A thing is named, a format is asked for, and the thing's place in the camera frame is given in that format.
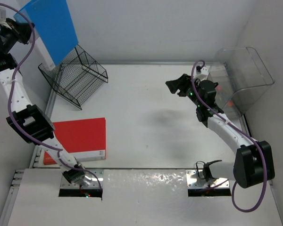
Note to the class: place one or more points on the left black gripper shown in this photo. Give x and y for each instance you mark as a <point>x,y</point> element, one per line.
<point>20,31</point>

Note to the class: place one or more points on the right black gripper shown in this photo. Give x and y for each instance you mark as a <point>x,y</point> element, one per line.
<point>181,83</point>

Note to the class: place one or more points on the blue folder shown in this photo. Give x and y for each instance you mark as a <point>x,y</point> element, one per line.
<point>55,32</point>

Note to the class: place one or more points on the clear grey drawer organizer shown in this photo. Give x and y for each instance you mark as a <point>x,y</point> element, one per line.
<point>243,78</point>

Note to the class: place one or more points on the black wire mesh basket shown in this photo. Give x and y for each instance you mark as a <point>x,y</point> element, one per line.
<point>76,77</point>

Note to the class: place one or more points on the red notebook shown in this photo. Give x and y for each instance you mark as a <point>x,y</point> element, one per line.
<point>84,139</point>

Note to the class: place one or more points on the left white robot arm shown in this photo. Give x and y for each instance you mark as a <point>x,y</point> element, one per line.
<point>25,118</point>

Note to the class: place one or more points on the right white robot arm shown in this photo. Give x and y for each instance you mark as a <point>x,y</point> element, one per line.
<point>252,158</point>

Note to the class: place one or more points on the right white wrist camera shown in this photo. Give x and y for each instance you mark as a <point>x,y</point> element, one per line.
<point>201,73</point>

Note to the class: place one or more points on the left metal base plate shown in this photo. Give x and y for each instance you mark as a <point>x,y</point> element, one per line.
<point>73,179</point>

